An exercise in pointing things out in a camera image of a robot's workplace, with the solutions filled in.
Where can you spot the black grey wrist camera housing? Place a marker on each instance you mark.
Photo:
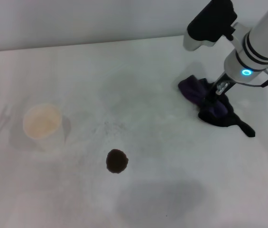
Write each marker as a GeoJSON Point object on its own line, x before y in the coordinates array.
{"type": "Point", "coordinates": [209, 21]}

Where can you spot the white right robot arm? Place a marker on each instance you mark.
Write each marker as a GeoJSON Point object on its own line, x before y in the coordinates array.
{"type": "Point", "coordinates": [261, 35]}

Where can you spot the black water stain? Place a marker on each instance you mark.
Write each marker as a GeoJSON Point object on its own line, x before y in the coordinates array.
{"type": "Point", "coordinates": [116, 161]}

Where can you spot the purple rag with black edge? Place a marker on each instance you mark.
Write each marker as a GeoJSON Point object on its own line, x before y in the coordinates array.
{"type": "Point", "coordinates": [195, 91]}

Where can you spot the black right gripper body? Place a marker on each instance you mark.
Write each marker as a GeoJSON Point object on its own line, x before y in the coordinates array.
{"type": "Point", "coordinates": [215, 91]}

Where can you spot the white paper cup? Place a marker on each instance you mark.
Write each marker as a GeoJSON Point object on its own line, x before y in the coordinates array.
{"type": "Point", "coordinates": [42, 123]}

